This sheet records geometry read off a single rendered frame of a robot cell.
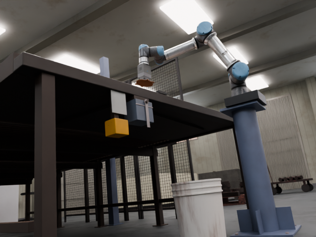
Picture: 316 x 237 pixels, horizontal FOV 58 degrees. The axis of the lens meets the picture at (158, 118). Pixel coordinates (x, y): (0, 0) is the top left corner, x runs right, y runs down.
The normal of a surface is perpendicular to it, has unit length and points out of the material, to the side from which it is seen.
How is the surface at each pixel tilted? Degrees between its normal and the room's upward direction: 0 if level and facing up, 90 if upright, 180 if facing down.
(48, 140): 90
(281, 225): 90
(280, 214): 90
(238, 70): 98
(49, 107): 90
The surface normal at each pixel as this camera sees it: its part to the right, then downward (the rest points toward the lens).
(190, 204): -0.41, -0.14
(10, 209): 0.83, -0.23
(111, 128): -0.65, -0.13
